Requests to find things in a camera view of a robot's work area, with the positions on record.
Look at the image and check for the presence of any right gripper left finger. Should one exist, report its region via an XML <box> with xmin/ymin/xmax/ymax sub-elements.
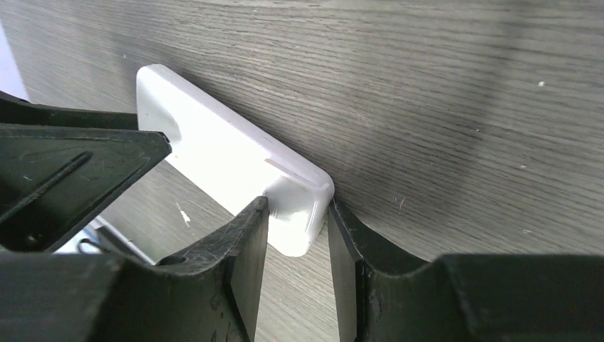
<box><xmin>1</xmin><ymin>197</ymin><xmax>269</xmax><ymax>341</ymax></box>

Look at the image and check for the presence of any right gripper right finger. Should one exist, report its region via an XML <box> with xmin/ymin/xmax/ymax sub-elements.
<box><xmin>328</xmin><ymin>199</ymin><xmax>603</xmax><ymax>341</ymax></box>

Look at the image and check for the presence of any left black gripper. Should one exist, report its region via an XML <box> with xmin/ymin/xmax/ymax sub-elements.
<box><xmin>1</xmin><ymin>93</ymin><xmax>172</xmax><ymax>252</ymax></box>

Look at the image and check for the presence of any white remote control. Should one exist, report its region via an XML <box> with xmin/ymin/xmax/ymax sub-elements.
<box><xmin>136</xmin><ymin>64</ymin><xmax>335</xmax><ymax>257</ymax></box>

